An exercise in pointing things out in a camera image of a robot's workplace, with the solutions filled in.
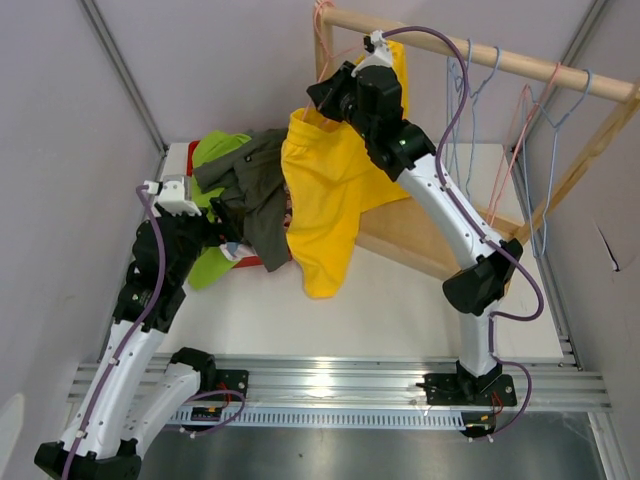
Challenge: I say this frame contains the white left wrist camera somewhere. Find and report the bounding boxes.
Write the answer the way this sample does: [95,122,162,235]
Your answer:
[142,175,202,217]

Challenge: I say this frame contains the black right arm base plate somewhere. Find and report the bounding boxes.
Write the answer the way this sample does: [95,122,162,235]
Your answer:
[415,373,518,407]

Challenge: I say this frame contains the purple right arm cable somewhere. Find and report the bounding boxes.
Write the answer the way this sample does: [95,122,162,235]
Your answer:
[384,25,546,321]

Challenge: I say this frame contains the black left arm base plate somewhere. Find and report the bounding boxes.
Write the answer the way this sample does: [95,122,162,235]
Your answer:
[197,369,250,403]

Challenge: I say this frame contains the grey aluminium frame post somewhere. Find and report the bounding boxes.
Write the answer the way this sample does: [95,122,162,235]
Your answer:
[77,0,167,153]

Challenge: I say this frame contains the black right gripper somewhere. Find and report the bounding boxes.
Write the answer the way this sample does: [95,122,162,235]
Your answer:
[307,62,374,142]

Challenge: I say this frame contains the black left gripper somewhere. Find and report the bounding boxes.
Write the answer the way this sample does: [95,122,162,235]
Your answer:
[156,197,245,284]

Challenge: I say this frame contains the red plastic tray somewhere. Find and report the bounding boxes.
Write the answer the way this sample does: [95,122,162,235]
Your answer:
[186,140,263,269]

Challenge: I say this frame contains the blue hanger of grey shorts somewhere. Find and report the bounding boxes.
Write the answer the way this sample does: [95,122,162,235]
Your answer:
[529,67,596,259]

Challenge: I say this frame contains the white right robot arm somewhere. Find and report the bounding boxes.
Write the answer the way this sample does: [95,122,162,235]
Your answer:
[307,62,523,405]

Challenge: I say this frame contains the blue hanger of olive shorts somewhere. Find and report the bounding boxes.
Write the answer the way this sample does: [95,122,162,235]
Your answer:
[445,57,466,184]

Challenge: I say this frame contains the aluminium mounting rail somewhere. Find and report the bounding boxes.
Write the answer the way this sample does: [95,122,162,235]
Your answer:
[65,352,613,413]

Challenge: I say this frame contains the blue hanger of patterned shorts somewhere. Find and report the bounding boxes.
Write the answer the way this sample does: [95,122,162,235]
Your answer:
[464,46,502,200]

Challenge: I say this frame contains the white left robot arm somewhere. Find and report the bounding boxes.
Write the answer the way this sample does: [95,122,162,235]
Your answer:
[34,194,247,479]

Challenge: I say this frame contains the dark olive shorts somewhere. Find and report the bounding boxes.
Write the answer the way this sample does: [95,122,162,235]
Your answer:
[192,127,293,273]

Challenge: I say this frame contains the wooden clothes rack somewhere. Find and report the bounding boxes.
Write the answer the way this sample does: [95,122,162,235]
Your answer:
[314,3,639,280]

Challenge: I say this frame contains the pink hanger of green shorts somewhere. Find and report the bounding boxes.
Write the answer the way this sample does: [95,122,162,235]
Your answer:
[486,62,562,226]

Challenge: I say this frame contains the yellow shorts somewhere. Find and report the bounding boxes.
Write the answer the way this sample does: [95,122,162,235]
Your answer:
[279,39,416,300]

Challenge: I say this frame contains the grey slotted cable duct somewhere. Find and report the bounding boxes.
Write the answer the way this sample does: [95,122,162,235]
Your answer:
[164,407,471,429]

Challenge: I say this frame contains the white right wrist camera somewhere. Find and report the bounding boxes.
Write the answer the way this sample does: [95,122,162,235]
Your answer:
[351,30,393,78]

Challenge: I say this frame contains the pink hanger of yellow shorts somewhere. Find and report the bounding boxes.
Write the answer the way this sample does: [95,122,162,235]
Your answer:
[304,0,366,136]

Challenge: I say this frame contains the lime green shorts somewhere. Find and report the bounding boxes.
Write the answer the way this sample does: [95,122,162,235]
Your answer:
[188,130,251,291]

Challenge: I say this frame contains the pink patterned shorts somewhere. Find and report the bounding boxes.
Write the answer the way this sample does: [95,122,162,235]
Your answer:
[219,187,292,272]

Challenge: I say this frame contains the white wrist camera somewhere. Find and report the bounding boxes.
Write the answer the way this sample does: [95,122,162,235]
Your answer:
[351,30,393,78]
[142,175,202,217]

